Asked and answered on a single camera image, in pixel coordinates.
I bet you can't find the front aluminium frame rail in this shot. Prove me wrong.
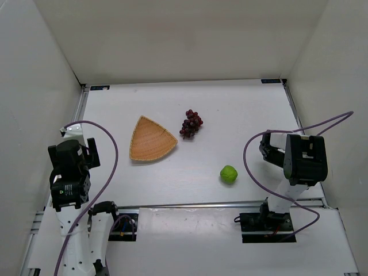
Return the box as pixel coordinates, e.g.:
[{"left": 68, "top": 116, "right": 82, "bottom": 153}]
[{"left": 118, "top": 198, "right": 327, "bottom": 209}]

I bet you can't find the right aluminium frame rail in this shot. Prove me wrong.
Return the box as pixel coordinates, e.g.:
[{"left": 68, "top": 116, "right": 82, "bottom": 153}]
[{"left": 287, "top": 79, "right": 367, "bottom": 275}]

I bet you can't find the left aluminium frame rail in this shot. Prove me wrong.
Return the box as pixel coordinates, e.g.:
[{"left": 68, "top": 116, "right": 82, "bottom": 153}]
[{"left": 19, "top": 84, "right": 86, "bottom": 275}]

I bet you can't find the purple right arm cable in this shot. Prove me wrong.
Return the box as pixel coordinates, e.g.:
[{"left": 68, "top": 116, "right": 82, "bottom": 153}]
[{"left": 243, "top": 111, "right": 354, "bottom": 243}]

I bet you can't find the blue label sticker right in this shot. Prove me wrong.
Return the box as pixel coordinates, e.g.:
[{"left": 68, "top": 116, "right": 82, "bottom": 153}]
[{"left": 261, "top": 79, "right": 281, "bottom": 84}]

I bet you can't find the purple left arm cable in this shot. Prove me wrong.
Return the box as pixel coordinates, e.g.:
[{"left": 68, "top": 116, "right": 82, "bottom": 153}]
[{"left": 53, "top": 121, "right": 136, "bottom": 276}]

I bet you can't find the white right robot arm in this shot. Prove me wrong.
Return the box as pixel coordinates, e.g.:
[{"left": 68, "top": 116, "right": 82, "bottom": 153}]
[{"left": 259, "top": 133, "right": 328, "bottom": 223}]

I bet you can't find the woven triangular fruit basket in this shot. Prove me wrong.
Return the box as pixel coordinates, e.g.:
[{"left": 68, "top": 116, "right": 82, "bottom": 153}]
[{"left": 129, "top": 116, "right": 178, "bottom": 162}]

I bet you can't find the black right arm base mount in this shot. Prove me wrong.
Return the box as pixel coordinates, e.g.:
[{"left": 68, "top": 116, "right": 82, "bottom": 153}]
[{"left": 233, "top": 213, "right": 296, "bottom": 244}]

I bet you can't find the red fake grape bunch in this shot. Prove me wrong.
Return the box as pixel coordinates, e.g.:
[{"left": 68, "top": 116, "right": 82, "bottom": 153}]
[{"left": 179, "top": 109, "right": 203, "bottom": 139}]

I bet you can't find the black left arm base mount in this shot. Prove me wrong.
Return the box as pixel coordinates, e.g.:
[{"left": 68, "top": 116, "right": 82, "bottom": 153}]
[{"left": 109, "top": 213, "right": 139, "bottom": 242}]

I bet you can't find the green fake apple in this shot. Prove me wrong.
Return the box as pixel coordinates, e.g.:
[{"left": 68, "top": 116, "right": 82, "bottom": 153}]
[{"left": 220, "top": 165, "right": 238, "bottom": 183}]

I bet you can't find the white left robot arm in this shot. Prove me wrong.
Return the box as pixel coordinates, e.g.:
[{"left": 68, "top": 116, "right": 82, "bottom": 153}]
[{"left": 48, "top": 138, "right": 118, "bottom": 275}]

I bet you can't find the blue label sticker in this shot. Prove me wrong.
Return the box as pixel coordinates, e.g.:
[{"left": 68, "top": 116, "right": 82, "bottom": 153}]
[
  {"left": 261, "top": 79, "right": 281, "bottom": 84},
  {"left": 90, "top": 85, "right": 110, "bottom": 91}
]

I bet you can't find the white front cover board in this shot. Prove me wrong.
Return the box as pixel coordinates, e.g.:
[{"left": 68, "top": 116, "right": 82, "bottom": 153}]
[{"left": 27, "top": 207, "right": 359, "bottom": 276}]

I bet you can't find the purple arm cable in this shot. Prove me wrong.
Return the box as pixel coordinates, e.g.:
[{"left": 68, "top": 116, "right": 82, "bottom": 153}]
[
  {"left": 53, "top": 121, "right": 136, "bottom": 276},
  {"left": 243, "top": 111, "right": 354, "bottom": 243}
]

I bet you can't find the blue label sticker left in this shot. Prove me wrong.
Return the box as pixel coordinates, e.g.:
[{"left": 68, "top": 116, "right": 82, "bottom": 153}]
[{"left": 90, "top": 85, "right": 110, "bottom": 91}]

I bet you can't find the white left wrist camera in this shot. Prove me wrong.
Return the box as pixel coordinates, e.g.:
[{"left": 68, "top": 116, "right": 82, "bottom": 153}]
[{"left": 60, "top": 124, "right": 85, "bottom": 145}]

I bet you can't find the aluminium frame rail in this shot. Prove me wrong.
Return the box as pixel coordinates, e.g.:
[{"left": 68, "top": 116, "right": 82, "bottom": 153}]
[
  {"left": 19, "top": 84, "right": 86, "bottom": 275},
  {"left": 118, "top": 198, "right": 327, "bottom": 209},
  {"left": 287, "top": 79, "right": 367, "bottom": 275}
]

